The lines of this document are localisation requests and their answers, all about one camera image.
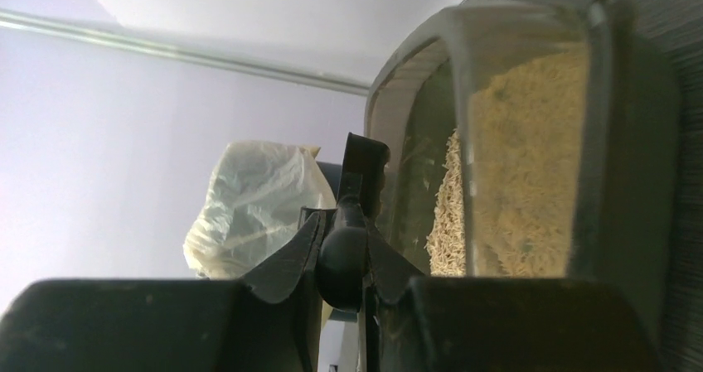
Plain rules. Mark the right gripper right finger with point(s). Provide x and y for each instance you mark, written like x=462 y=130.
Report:
x=415 y=322

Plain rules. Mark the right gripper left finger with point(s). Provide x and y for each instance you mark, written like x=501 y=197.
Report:
x=267 y=320

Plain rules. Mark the aluminium frame rail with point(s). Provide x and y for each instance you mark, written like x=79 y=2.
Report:
x=102 y=37

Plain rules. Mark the translucent white bin liner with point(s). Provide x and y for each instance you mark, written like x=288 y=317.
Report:
x=252 y=206

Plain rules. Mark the beige cat litter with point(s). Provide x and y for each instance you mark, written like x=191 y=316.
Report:
x=515 y=218

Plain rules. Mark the brown plastic litter box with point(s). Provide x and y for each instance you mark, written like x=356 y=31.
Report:
x=627 y=168

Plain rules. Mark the black litter scoop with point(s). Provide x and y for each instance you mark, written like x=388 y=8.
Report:
x=343 y=269

